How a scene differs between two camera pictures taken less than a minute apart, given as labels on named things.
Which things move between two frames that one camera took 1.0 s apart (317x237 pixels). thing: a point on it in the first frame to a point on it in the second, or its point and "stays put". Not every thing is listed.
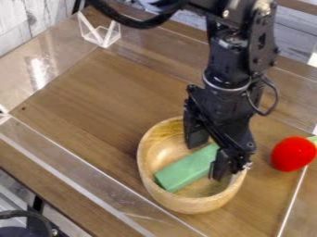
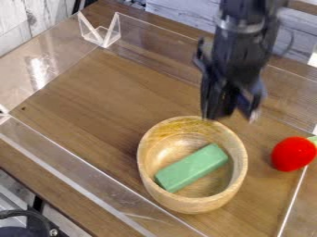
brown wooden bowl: (162, 147) stays put
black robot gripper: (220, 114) to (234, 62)
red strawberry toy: (292, 153) stays put
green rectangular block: (189, 169) stays put
